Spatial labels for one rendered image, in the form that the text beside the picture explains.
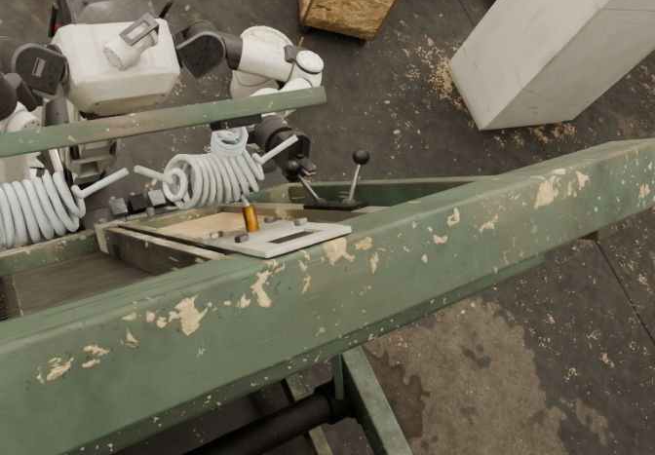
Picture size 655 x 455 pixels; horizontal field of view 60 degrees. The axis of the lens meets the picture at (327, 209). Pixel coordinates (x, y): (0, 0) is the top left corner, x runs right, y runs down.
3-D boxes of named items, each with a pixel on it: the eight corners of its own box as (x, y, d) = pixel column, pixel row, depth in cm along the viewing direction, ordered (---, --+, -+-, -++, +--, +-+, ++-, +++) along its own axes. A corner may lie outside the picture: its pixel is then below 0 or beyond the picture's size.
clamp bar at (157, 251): (129, 242, 161) (109, 160, 158) (369, 322, 60) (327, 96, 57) (93, 251, 156) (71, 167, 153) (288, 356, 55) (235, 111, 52)
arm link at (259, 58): (304, 79, 169) (231, 61, 161) (321, 45, 160) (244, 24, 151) (308, 105, 163) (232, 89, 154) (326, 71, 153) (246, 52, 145)
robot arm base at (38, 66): (-17, 86, 131) (-20, 34, 128) (39, 85, 141) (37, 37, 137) (14, 96, 123) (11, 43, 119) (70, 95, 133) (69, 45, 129)
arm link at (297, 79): (284, 128, 151) (321, 99, 165) (297, 100, 144) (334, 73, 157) (253, 103, 152) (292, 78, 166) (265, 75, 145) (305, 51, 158)
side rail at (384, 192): (309, 213, 192) (303, 182, 191) (619, 232, 98) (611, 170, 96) (294, 217, 189) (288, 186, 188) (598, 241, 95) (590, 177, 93)
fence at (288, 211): (239, 213, 179) (236, 202, 178) (448, 230, 98) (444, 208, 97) (224, 217, 176) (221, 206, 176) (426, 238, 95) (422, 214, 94)
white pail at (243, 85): (270, 71, 334) (294, 12, 296) (286, 112, 323) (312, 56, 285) (218, 73, 319) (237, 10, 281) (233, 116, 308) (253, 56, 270)
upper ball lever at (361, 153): (350, 210, 120) (365, 151, 122) (360, 211, 117) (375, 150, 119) (335, 206, 118) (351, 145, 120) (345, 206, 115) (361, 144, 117)
